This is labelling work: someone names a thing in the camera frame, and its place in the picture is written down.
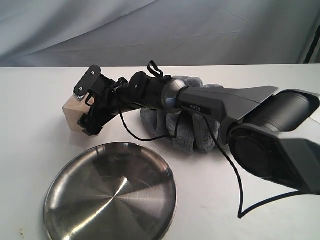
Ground light wooden cube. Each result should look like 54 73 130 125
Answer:
62 96 90 133

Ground grey backdrop cloth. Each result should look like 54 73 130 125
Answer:
0 0 320 67

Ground black camera cable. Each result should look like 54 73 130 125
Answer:
86 59 298 220

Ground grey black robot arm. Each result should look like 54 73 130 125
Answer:
73 67 320 194

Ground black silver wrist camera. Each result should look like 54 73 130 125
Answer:
73 65 116 107

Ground black metal stand pole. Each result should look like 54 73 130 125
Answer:
303 0 320 65

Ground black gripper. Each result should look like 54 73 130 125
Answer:
77 71 172 136

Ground round stainless steel plate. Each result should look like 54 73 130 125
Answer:
43 142 178 240

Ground grey fleece cloth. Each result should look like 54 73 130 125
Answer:
139 75 227 155

